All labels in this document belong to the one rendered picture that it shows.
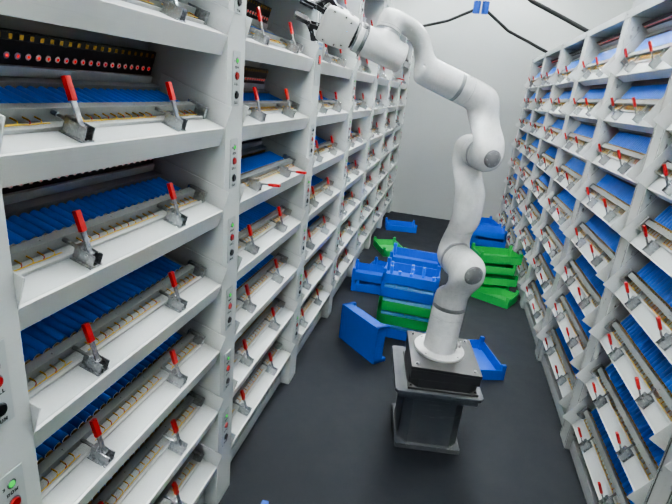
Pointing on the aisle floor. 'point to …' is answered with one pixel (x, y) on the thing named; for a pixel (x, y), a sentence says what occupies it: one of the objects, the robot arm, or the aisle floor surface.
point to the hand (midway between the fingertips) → (304, 10)
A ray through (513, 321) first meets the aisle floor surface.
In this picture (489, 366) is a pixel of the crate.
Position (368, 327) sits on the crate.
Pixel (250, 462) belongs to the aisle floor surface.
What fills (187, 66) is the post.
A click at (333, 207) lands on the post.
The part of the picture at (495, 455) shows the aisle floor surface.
